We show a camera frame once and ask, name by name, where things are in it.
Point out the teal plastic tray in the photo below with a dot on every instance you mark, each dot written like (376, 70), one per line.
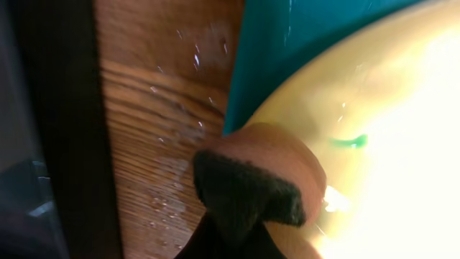
(279, 36)

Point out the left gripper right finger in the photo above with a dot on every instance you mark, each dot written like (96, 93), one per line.
(260, 245)

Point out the yellow-green plate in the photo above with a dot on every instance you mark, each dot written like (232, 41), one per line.
(380, 111)

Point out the black water tray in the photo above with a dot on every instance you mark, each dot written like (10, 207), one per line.
(58, 196)

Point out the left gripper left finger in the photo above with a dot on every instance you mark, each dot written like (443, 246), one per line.
(204, 243)

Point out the pink and black sponge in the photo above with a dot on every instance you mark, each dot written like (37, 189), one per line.
(261, 173)

